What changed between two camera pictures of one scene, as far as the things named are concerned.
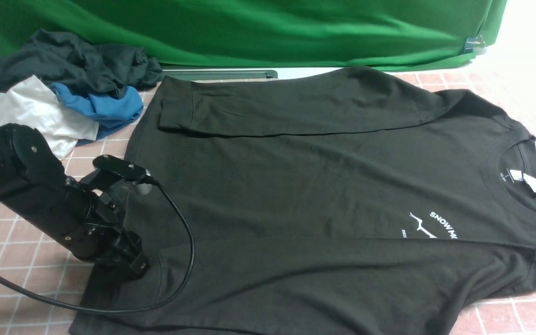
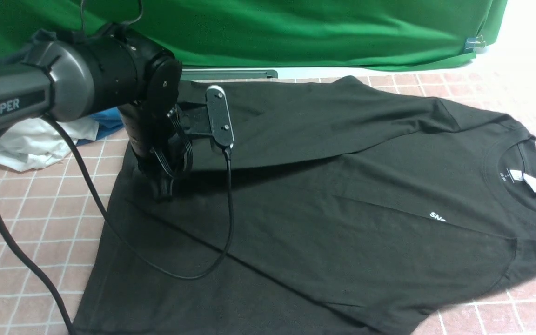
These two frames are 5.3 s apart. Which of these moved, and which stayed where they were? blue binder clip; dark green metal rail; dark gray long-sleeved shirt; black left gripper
Moved: black left gripper
Stayed: dark gray long-sleeved shirt; blue binder clip; dark green metal rail
